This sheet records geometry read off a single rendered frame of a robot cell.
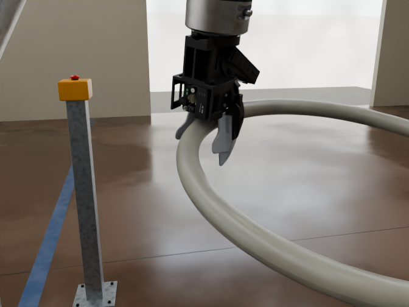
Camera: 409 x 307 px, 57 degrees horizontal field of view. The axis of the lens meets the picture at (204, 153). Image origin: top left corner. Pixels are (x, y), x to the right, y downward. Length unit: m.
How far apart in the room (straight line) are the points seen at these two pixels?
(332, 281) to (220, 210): 0.12
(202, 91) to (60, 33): 6.12
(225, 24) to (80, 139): 1.28
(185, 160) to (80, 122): 1.27
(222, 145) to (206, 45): 0.16
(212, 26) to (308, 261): 0.32
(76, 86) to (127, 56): 4.92
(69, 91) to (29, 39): 5.04
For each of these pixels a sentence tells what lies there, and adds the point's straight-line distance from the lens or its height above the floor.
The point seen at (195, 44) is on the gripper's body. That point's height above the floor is 1.23.
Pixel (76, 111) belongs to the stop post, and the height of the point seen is 0.95.
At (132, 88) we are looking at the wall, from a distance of 6.60.
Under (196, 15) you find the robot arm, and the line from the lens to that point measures 0.52.
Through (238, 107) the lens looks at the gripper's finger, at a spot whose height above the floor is 1.14.
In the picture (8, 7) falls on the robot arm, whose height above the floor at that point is 1.31.
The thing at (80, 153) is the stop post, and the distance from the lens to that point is 1.74.
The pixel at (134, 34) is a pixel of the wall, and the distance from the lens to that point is 6.56.
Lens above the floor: 1.24
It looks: 17 degrees down
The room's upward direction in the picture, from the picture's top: straight up
